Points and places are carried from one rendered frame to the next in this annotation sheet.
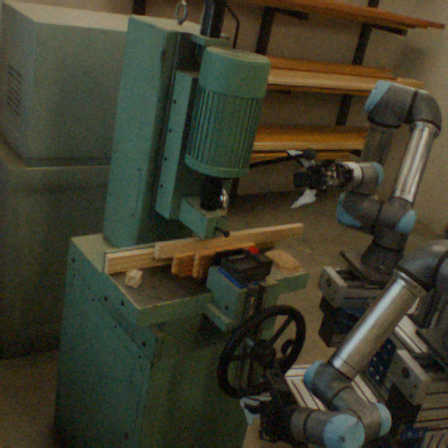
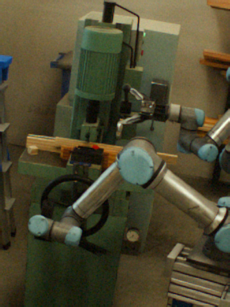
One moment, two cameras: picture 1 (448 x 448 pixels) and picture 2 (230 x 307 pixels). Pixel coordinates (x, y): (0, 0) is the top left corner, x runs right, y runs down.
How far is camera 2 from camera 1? 1.89 m
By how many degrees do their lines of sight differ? 40
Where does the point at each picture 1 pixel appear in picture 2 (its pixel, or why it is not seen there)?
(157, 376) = (34, 212)
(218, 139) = (82, 75)
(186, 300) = (48, 166)
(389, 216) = (195, 146)
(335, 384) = (67, 214)
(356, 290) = not seen: hidden behind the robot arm
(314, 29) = not seen: outside the picture
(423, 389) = (169, 264)
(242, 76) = (92, 39)
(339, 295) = not seen: hidden behind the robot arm
